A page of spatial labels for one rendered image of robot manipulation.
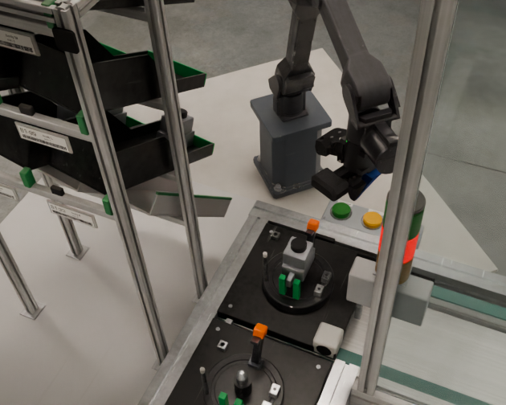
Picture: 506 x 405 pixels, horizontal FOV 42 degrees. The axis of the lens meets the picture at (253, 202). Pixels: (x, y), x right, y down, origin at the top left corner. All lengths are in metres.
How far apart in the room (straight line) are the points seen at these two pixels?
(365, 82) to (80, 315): 0.78
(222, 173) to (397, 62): 1.98
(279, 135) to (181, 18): 2.46
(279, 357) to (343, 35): 0.57
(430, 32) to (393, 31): 3.07
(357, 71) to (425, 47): 0.43
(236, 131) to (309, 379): 0.80
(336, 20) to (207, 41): 2.56
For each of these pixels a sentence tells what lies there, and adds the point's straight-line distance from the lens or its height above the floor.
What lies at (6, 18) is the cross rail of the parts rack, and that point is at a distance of 0.85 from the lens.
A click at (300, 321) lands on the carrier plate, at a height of 0.97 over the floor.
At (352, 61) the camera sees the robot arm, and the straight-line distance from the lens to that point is 1.09.
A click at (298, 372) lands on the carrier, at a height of 0.97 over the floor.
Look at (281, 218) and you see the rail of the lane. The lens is 1.43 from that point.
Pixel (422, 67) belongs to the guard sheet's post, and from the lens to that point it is 0.68.
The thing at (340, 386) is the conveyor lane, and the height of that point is 0.95.
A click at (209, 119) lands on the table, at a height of 0.86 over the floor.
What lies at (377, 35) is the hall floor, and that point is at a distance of 3.70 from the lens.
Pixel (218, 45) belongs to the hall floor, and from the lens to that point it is 3.63.
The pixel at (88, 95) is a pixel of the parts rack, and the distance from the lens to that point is 0.83.
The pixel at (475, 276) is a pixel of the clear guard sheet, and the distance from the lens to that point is 0.89.
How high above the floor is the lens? 2.04
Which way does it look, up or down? 48 degrees down
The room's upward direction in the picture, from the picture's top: 3 degrees counter-clockwise
